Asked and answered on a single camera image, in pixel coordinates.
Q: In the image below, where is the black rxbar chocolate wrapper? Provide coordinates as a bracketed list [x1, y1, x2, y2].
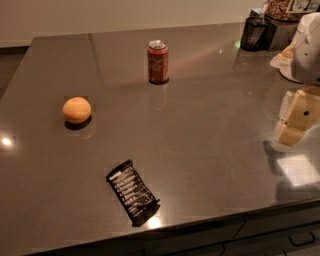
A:
[106, 160, 160, 227]

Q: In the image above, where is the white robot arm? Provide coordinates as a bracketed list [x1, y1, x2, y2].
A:
[270, 12, 320, 152]

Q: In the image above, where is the red coke can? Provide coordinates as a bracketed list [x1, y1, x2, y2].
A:
[147, 40, 169, 84]

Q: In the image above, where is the white plastic jar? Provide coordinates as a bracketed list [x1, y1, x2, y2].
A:
[270, 41, 301, 84]

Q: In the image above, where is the dark box under jar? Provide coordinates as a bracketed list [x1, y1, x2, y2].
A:
[261, 16, 298, 51]

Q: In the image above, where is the black mesh cup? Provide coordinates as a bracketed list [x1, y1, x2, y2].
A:
[240, 17, 268, 51]

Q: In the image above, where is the glass jar of nuts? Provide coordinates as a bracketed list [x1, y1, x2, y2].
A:
[266, 0, 320, 22]

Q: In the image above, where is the orange fruit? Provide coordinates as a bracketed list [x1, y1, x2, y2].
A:
[62, 97, 91, 124]

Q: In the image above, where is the dark drawer with handle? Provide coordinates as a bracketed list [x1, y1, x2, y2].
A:
[221, 219, 320, 256]

